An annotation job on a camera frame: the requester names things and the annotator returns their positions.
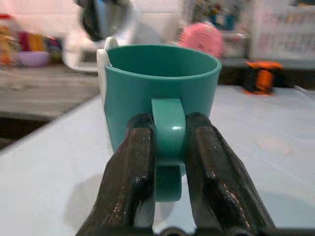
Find pink round fan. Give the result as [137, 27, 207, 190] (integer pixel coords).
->
[177, 21, 224, 59]

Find teal and white mug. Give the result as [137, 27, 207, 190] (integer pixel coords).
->
[96, 36, 222, 203]

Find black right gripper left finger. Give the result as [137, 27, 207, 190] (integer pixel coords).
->
[75, 113, 157, 236]

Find colourful packets on counter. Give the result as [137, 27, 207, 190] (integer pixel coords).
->
[0, 14, 63, 65]

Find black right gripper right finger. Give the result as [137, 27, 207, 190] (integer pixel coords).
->
[185, 112, 276, 236]

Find white kitchen appliance with bowl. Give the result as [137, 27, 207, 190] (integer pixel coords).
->
[62, 0, 141, 73]

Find orange and black container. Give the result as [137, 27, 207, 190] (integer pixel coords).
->
[243, 60, 284, 95]

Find purple bowl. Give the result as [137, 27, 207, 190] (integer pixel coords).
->
[16, 51, 51, 67]

